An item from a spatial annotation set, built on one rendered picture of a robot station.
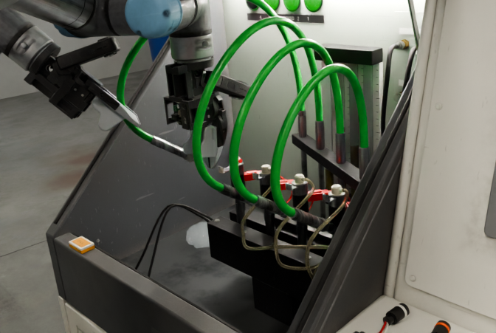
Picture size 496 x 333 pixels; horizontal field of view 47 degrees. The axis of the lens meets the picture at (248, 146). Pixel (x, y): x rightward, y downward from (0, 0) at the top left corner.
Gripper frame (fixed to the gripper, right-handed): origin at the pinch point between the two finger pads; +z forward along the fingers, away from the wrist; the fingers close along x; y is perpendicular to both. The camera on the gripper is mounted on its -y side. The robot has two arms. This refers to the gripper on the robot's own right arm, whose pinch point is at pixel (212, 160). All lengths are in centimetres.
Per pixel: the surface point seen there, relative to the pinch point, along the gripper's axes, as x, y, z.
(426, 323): 46.5, 2.9, 13.5
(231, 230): 4.1, 0.7, 13.5
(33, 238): -226, -46, 112
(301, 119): 3.0, -22.9, -2.7
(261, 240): 11.5, -0.1, 13.5
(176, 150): -7.6, 2.9, -1.5
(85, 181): -29.6, 12.1, 7.3
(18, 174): -339, -86, 112
